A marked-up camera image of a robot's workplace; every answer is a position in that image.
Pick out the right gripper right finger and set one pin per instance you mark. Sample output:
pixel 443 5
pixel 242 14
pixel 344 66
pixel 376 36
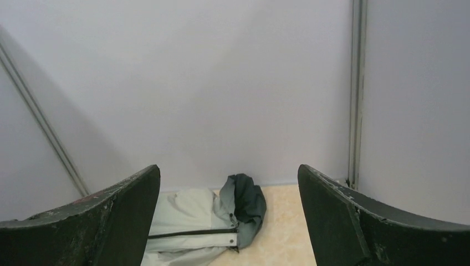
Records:
pixel 347 227

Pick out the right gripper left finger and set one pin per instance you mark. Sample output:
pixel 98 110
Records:
pixel 109 227

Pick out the grey gradient zip jacket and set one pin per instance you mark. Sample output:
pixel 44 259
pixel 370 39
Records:
pixel 195 226

